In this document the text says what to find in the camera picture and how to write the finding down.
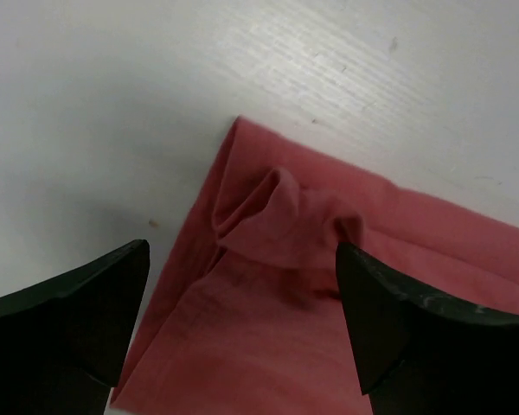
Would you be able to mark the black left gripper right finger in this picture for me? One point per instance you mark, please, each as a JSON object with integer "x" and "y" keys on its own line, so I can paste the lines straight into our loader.
{"x": 420, "y": 350}

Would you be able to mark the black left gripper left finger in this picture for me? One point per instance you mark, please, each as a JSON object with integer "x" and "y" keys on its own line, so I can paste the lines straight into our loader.
{"x": 63, "y": 342}

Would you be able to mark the pink red t-shirt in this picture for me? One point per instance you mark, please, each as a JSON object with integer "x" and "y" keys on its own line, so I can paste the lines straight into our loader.
{"x": 245, "y": 317}

